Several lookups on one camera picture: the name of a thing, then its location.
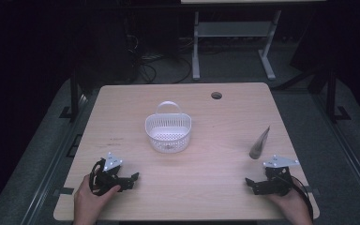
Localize white plastic basket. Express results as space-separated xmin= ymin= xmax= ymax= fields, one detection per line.
xmin=144 ymin=100 xmax=193 ymax=155

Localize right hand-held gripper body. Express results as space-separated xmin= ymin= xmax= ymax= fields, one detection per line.
xmin=255 ymin=154 xmax=301 ymax=198

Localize person's left hand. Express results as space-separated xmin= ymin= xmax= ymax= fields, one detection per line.
xmin=73 ymin=174 xmax=122 ymax=225

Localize white metal stand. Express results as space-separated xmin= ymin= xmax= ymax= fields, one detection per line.
xmin=191 ymin=9 xmax=283 ymax=82

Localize metal floor rail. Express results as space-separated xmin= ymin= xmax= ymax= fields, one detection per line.
xmin=311 ymin=93 xmax=360 ymax=209
xmin=20 ymin=93 xmax=92 ymax=225

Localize person's right hand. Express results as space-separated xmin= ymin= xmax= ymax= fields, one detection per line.
xmin=267 ymin=178 xmax=313 ymax=225

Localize grey cone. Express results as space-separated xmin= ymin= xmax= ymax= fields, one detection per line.
xmin=248 ymin=125 xmax=272 ymax=160

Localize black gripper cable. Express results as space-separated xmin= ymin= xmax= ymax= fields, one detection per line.
xmin=277 ymin=173 xmax=315 ymax=221

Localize black stand post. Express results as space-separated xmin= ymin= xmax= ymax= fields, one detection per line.
xmin=59 ymin=67 xmax=87 ymax=124
xmin=307 ymin=67 xmax=353 ymax=124

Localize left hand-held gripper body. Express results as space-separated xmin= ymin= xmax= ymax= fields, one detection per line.
xmin=88 ymin=152 xmax=131 ymax=197

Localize black floor cables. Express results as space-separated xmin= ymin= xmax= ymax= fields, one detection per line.
xmin=127 ymin=33 xmax=193 ymax=85

